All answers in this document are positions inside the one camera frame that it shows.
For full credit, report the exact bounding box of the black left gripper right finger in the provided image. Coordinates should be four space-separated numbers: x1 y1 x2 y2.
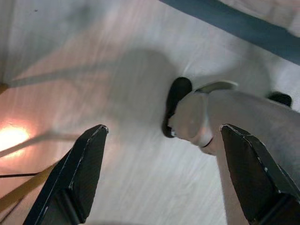
219 124 300 225

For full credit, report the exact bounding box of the thin black cable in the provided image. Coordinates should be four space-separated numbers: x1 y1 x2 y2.
0 172 39 178

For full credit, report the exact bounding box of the black robot right foot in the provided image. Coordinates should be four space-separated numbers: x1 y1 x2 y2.
267 93 293 108

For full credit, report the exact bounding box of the yellow wooden chair leg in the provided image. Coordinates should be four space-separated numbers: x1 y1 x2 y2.
0 161 59 213

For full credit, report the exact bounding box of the blue bed frame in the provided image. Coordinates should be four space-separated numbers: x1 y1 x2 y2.
158 0 300 66

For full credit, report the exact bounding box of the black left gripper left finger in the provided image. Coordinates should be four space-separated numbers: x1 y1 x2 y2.
22 124 110 225

